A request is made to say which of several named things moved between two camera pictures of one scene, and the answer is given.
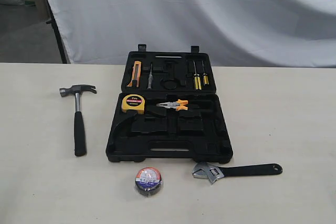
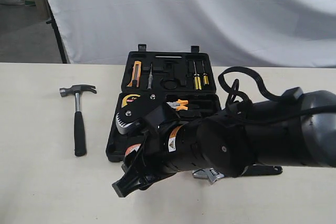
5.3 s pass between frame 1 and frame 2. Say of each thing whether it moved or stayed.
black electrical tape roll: moved
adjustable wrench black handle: stayed
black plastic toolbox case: stayed
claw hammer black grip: stayed
